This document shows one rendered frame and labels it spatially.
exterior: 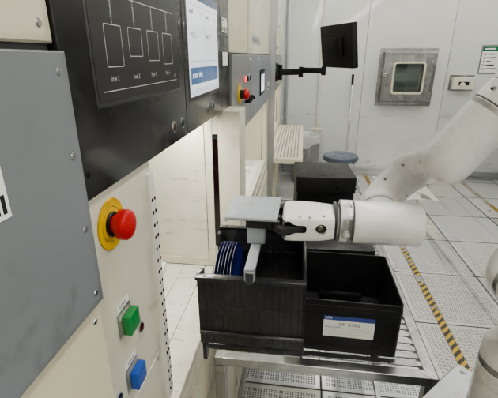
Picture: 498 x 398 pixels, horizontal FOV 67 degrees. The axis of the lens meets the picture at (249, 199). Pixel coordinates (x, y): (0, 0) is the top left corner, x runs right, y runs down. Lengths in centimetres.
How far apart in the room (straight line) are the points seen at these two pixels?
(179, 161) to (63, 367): 86
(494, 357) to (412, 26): 473
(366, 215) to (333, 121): 460
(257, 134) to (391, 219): 197
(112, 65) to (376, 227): 51
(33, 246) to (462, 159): 62
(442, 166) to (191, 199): 79
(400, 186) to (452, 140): 16
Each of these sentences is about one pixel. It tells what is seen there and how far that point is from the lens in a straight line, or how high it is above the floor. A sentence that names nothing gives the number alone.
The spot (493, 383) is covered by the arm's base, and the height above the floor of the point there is 93.
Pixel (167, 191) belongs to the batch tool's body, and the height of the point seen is 114.
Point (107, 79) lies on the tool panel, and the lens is 49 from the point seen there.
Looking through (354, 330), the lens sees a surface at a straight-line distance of 114.
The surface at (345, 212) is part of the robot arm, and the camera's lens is 72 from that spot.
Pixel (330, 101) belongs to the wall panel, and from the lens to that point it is 526.
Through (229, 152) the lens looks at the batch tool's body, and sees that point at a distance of 117.
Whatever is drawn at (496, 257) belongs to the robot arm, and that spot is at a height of 116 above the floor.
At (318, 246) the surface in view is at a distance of 150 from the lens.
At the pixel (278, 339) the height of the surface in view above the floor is 104.
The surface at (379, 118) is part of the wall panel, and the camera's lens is 537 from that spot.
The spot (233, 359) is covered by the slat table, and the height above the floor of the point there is 76.
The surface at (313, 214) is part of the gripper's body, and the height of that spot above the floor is 127.
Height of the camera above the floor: 155
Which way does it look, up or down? 21 degrees down
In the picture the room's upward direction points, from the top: straight up
